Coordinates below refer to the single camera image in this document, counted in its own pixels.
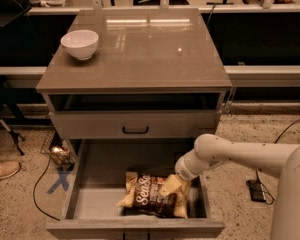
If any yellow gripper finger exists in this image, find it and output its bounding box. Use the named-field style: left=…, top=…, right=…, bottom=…
left=158, top=174, right=190, bottom=198

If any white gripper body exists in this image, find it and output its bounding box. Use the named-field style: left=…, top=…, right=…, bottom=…
left=175, top=149, right=219, bottom=181

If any brown chip bag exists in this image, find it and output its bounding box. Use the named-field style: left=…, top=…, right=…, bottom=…
left=117, top=171, right=190, bottom=218

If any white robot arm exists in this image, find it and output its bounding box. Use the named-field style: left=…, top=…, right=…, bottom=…
left=159, top=134, right=300, bottom=240

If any closed top drawer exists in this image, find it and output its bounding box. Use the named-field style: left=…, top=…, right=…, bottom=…
left=50, top=110, right=221, bottom=139

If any open middle drawer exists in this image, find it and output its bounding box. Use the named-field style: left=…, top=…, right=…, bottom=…
left=47, top=139, right=225, bottom=240

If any grey drawer cabinet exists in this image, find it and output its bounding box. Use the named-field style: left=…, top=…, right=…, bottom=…
left=35, top=7, right=233, bottom=240

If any black power adapter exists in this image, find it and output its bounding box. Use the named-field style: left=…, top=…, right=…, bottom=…
left=246, top=180, right=266, bottom=202

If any white ceramic bowl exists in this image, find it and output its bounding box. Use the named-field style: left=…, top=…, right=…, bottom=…
left=61, top=30, right=99, bottom=60

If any tan shoe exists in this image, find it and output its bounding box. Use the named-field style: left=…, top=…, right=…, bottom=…
left=0, top=161, right=21, bottom=180

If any black tripod stand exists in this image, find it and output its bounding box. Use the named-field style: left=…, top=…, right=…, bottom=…
left=0, top=63, right=28, bottom=157

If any black drawer handle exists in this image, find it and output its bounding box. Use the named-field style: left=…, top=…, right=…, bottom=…
left=122, top=126, right=149, bottom=135

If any black floor cable right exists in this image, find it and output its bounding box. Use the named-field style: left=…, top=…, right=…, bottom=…
left=245, top=103, right=300, bottom=206

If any black floor cable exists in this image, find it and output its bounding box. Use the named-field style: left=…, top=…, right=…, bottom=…
left=32, top=155, right=61, bottom=222
left=245, top=103, right=300, bottom=206

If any wire basket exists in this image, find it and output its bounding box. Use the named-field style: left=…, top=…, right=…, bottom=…
left=40, top=129, right=74, bottom=166

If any black floor cable left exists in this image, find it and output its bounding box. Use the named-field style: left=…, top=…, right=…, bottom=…
left=32, top=155, right=61, bottom=222

